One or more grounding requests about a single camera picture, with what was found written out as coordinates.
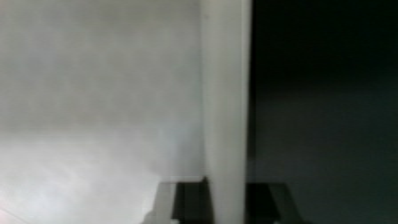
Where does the white desk top tray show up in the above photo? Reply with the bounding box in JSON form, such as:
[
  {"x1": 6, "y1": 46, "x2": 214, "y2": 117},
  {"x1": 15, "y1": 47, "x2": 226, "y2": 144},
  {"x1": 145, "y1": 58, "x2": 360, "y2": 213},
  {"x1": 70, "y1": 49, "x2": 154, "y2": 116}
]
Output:
[{"x1": 0, "y1": 0, "x2": 251, "y2": 224}]

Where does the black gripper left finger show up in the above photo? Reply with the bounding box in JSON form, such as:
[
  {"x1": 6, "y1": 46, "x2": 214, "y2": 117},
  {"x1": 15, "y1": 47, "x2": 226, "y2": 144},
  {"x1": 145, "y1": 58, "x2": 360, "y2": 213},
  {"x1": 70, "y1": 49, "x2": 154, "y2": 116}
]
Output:
[{"x1": 141, "y1": 178, "x2": 214, "y2": 224}]

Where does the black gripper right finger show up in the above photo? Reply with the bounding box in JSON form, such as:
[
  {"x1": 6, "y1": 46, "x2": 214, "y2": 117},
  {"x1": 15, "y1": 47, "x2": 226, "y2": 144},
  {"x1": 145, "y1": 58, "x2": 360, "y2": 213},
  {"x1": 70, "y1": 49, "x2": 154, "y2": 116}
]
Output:
[{"x1": 246, "y1": 183, "x2": 310, "y2": 224}]

